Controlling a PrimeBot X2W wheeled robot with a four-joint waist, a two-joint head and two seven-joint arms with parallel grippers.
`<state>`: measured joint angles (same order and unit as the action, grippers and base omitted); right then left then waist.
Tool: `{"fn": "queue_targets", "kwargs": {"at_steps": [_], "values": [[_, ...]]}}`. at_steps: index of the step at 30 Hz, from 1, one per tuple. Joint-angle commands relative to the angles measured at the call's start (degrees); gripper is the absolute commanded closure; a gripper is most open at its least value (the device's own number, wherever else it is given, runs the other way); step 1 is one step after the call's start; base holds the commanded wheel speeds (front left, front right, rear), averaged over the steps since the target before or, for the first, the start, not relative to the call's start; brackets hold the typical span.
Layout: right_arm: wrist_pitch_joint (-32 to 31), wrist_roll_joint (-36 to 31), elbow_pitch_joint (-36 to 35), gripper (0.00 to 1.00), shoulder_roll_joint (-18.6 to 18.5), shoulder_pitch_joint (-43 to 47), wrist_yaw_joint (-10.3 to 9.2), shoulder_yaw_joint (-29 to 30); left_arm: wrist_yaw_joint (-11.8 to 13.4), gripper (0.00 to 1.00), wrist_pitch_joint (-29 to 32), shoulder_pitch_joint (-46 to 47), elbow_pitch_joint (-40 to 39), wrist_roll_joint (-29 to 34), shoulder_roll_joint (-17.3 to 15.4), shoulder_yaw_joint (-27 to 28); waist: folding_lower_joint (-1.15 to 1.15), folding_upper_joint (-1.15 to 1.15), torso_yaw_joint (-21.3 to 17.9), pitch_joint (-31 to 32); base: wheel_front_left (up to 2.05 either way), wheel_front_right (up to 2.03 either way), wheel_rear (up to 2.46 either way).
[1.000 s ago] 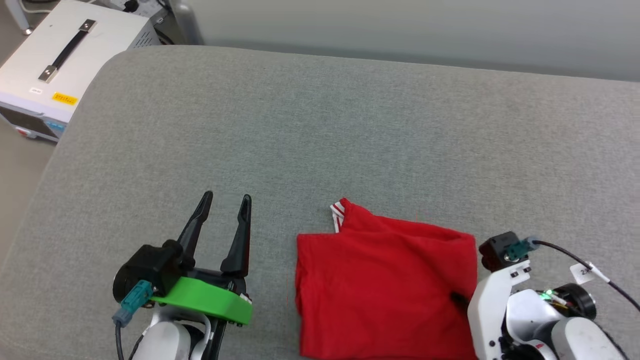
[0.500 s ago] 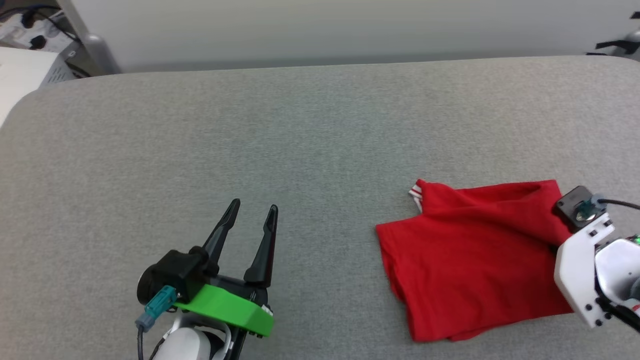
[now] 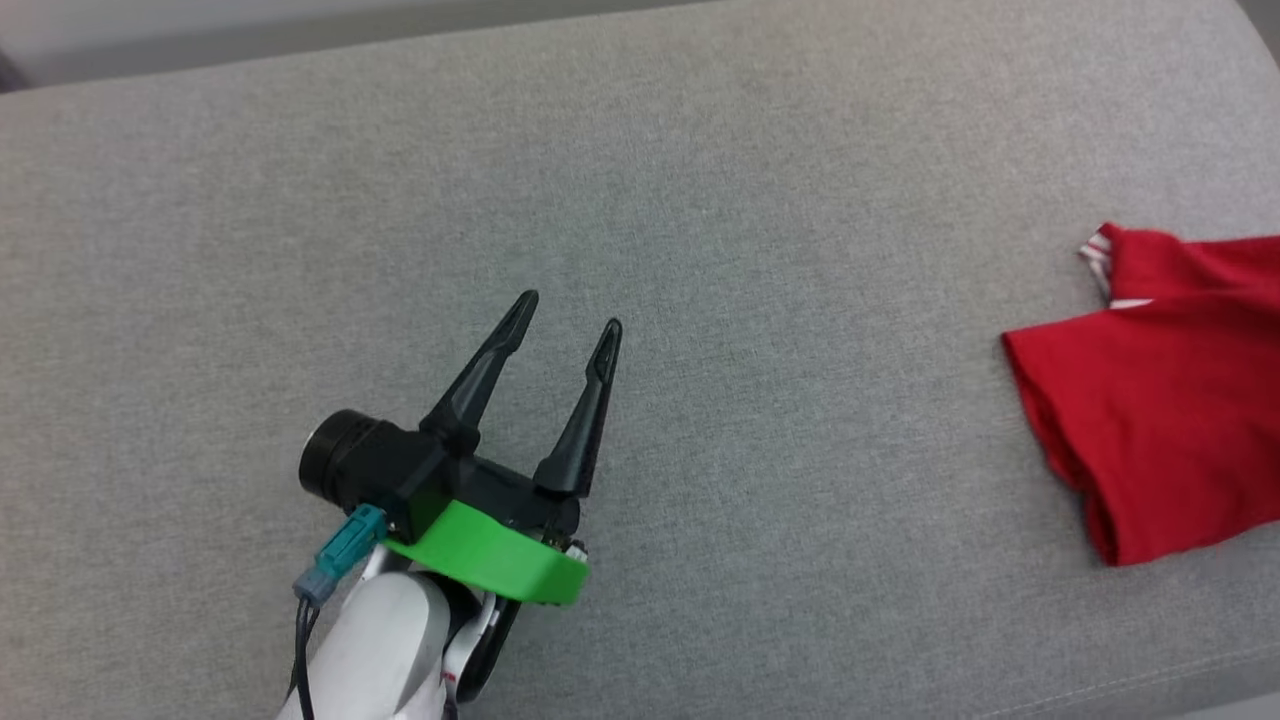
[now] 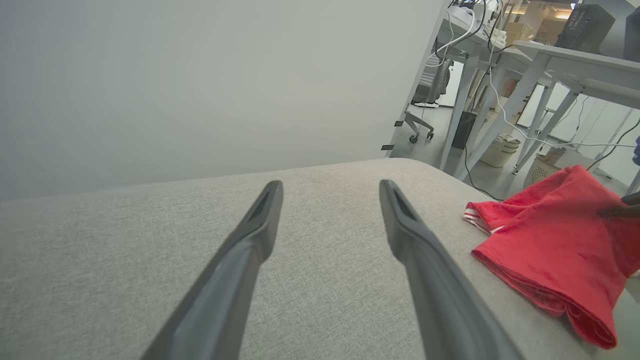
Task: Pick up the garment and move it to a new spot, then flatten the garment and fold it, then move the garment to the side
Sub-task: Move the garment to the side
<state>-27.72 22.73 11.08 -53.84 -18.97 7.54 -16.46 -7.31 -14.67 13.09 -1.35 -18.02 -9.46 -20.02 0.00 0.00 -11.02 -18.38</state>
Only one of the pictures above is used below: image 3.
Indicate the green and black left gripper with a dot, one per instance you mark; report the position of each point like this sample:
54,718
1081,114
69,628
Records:
490,550

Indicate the red and white jersey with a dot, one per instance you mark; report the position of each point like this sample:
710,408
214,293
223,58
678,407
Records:
1170,420

